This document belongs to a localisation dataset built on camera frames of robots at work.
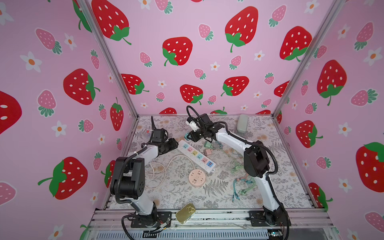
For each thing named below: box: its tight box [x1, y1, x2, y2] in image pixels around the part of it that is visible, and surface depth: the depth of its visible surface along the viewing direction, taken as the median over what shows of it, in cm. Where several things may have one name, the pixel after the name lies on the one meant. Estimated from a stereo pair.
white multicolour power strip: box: [177, 139, 217, 174], surface depth 96 cm
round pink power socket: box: [188, 169, 206, 187], surface depth 87 cm
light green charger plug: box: [204, 141, 213, 149], surface depth 103 cm
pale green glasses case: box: [237, 114, 249, 134], surface depth 116 cm
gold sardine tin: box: [175, 202, 196, 224], surface depth 74 cm
